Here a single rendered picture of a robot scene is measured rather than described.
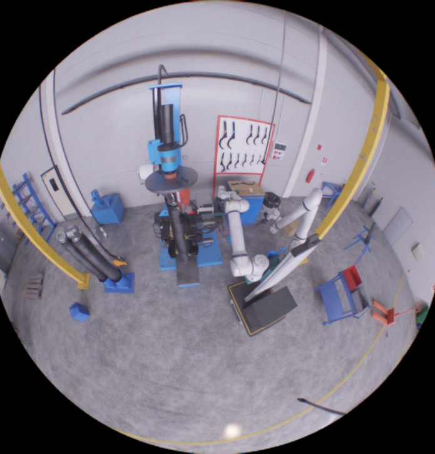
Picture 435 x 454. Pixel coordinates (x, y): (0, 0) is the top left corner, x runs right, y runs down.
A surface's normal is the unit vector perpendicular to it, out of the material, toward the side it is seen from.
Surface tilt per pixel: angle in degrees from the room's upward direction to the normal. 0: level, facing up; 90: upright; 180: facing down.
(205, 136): 90
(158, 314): 0
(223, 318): 0
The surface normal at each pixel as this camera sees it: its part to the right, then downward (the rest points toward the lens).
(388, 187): -0.98, 0.10
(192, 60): 0.20, 0.73
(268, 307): 0.07, -0.67
